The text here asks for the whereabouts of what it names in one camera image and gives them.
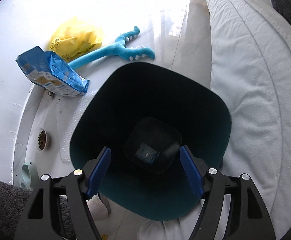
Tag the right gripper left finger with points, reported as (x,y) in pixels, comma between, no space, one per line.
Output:
(42,216)

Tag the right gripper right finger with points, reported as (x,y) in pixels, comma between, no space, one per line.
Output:
(236,197)

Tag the dark teal trash bin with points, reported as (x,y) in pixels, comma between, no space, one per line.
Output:
(144,114)

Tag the pale green pet bowl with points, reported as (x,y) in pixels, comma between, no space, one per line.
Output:
(29,176)

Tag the pet food bowl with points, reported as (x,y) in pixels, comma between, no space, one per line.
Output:
(42,140)

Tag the blue white pet food bag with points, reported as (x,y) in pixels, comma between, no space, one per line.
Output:
(48,70)

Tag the light grey bed mattress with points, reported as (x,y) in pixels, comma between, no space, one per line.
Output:
(251,72)

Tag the yellow plastic bag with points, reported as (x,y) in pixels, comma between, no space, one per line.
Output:
(75,38)

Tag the blue plush dinosaur toy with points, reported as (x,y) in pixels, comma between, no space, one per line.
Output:
(118,48)

